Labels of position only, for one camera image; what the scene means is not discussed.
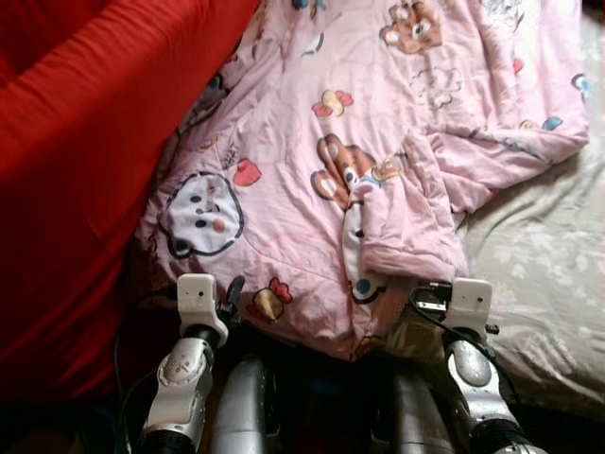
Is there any beige floral bed sheet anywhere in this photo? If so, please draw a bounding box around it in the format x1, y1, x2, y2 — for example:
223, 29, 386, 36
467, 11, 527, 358
378, 9, 605, 422

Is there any silver right robot leg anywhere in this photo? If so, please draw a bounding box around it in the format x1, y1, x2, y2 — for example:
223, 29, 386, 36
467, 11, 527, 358
388, 369, 455, 454

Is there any pink cartoon print quilt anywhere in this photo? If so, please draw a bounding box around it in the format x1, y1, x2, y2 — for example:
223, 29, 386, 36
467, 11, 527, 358
132, 0, 592, 360

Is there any red folded futon cushion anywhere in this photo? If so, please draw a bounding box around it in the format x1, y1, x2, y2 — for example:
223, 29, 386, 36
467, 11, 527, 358
0, 0, 261, 408

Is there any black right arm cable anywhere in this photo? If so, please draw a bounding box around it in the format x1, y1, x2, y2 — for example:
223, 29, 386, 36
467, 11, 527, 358
408, 293, 521, 417

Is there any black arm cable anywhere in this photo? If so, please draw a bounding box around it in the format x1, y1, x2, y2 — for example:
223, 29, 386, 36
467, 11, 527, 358
408, 293, 521, 417
112, 293, 181, 454

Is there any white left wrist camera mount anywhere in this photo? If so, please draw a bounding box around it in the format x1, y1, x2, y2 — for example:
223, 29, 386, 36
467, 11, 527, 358
177, 273, 230, 346

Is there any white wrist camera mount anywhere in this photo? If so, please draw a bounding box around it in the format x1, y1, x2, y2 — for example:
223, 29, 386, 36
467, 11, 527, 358
177, 273, 230, 346
444, 277, 494, 343

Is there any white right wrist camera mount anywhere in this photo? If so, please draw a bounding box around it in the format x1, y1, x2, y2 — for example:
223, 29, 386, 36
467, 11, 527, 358
444, 277, 494, 343

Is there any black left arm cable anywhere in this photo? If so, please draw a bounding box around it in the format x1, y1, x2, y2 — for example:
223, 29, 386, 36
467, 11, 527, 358
112, 293, 181, 454

